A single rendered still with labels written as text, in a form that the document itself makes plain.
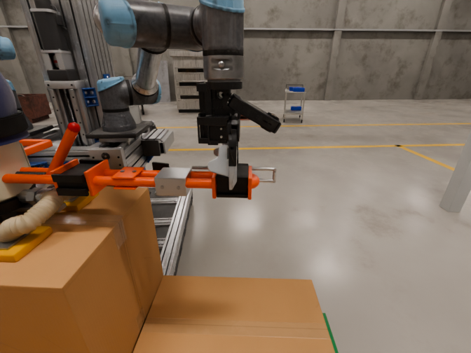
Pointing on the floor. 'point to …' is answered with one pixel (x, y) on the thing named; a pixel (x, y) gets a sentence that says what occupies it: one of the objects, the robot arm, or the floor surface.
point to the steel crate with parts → (35, 106)
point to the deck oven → (188, 79)
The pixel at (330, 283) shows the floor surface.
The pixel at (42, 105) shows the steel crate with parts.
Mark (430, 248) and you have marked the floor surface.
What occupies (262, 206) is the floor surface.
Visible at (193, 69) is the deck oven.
